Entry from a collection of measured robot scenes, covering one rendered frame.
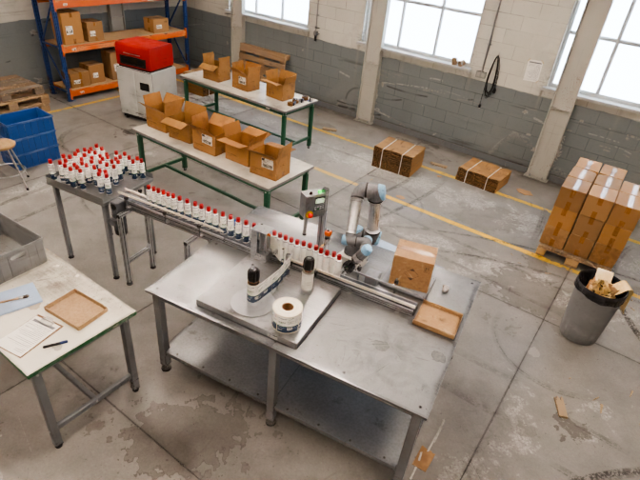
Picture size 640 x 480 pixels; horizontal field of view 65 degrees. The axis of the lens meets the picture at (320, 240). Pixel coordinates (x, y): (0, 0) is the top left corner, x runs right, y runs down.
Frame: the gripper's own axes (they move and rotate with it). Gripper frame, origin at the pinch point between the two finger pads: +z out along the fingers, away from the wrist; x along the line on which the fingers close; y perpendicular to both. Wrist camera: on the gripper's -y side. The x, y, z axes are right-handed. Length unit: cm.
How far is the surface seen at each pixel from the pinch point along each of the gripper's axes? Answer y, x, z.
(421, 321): 8, 63, -25
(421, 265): -21, 38, -39
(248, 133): -163, -174, 89
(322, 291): 22.8, -1.6, 7.3
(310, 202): -1, -53, -26
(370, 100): -563, -148, 144
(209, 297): 72, -57, 39
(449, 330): 7, 80, -34
